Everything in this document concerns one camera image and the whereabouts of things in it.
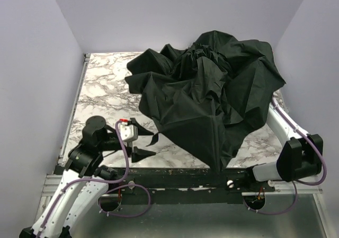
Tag black folding umbrella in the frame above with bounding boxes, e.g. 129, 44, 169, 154
126, 31, 285, 172

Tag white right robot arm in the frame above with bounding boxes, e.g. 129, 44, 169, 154
245, 98, 327, 186

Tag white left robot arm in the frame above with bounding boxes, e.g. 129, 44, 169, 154
19, 116, 154, 237

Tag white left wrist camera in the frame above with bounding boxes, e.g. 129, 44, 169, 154
119, 119, 138, 143

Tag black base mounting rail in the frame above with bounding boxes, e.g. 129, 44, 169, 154
118, 168, 275, 205

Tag aluminium frame rail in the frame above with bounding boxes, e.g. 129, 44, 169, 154
267, 183, 332, 237

